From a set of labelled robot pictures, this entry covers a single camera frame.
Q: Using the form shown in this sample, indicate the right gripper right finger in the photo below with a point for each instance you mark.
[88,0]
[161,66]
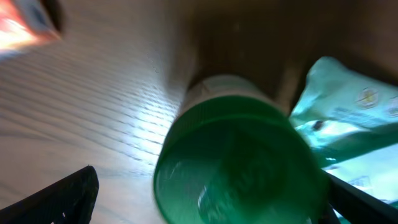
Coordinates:
[355,205]

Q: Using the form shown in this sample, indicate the green white package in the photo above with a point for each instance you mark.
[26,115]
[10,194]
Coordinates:
[366,160]

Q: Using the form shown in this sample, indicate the pale green wipes packet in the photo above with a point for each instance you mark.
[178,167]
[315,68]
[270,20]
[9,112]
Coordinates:
[342,113]

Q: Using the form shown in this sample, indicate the green lid jar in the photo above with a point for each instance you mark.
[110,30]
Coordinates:
[231,156]

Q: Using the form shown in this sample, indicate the orange small box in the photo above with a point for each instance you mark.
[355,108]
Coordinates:
[27,23]

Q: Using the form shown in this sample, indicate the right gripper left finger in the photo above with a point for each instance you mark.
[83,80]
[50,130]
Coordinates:
[71,200]

